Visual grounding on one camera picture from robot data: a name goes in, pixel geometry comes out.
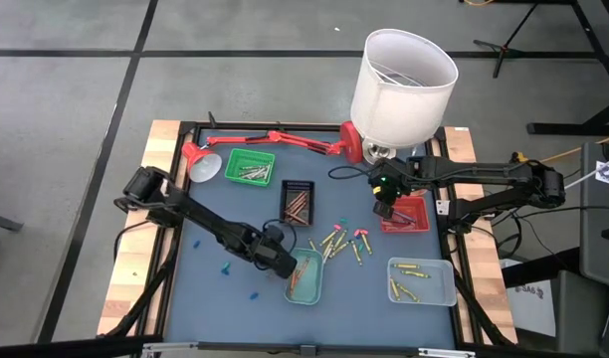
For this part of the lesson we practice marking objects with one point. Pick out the black tripod stand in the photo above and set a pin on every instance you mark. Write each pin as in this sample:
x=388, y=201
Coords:
x=503, y=48

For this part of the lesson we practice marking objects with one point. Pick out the brown crayon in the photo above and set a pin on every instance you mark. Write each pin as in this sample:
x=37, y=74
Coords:
x=297, y=219
x=299, y=203
x=295, y=199
x=297, y=211

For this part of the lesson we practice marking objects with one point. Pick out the teal plastic bin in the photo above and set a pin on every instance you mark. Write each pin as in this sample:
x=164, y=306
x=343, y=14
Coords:
x=312, y=288

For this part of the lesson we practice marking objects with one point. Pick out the white shade table lamp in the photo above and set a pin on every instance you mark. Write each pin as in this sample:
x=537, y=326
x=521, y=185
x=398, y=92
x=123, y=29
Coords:
x=399, y=114

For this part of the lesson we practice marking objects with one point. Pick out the black metal table frame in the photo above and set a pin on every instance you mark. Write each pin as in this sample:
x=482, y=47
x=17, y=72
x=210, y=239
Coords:
x=245, y=124

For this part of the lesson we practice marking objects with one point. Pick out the red plastic basket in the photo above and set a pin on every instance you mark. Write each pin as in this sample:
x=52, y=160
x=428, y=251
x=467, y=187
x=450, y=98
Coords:
x=419, y=226

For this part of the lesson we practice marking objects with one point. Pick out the wooden table side board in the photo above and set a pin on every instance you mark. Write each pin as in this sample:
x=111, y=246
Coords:
x=483, y=258
x=135, y=278

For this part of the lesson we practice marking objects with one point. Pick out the green plastic basket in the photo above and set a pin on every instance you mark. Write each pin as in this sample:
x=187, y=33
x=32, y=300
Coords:
x=232, y=171

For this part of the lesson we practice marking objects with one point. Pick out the gray cabinet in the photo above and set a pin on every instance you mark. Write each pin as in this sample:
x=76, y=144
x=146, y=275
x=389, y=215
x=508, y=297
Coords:
x=603, y=238

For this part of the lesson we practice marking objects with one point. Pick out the black plastic tray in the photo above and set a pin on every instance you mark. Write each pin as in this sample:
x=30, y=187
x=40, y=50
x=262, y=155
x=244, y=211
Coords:
x=283, y=186

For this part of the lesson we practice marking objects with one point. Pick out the red desk lamp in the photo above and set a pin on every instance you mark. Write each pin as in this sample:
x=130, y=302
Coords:
x=351, y=141

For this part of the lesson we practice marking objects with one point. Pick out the gray crayon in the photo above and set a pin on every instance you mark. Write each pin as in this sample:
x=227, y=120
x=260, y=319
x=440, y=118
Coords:
x=255, y=177
x=252, y=168
x=266, y=173
x=255, y=173

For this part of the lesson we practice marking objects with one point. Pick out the silver metal bracket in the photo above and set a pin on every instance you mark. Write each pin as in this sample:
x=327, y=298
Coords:
x=170, y=346
x=446, y=353

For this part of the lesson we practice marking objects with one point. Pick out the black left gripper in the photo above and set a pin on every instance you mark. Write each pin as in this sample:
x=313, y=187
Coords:
x=257, y=243

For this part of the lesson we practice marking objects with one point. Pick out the clear plastic container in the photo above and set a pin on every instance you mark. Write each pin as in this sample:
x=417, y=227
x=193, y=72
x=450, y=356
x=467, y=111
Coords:
x=434, y=291

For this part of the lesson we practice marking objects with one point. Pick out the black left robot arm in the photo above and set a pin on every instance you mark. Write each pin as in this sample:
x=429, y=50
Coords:
x=195, y=216

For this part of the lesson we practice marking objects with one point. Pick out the white cardboard box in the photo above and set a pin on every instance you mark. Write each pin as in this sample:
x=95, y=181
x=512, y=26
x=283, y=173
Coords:
x=528, y=308

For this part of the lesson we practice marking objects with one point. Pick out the yellow crayon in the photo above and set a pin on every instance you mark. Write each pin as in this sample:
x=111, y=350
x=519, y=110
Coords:
x=406, y=266
x=416, y=274
x=394, y=288
x=327, y=253
x=340, y=238
x=408, y=292
x=312, y=244

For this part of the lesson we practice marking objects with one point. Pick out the black floor stand base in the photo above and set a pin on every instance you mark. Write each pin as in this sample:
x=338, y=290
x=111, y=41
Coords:
x=558, y=128

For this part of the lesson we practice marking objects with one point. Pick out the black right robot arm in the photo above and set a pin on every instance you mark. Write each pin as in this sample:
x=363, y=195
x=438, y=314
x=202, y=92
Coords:
x=483, y=171

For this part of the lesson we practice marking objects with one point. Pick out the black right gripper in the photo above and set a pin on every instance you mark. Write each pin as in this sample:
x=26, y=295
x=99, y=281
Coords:
x=389, y=179

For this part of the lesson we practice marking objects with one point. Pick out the gray box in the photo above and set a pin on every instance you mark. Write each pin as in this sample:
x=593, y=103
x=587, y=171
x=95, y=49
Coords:
x=583, y=318

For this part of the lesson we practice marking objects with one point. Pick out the yellow-green crayon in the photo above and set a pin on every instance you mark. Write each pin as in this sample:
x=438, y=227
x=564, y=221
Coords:
x=366, y=243
x=329, y=237
x=356, y=252

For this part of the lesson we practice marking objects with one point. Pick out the white bracket plate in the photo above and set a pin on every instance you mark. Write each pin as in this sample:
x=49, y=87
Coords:
x=442, y=207

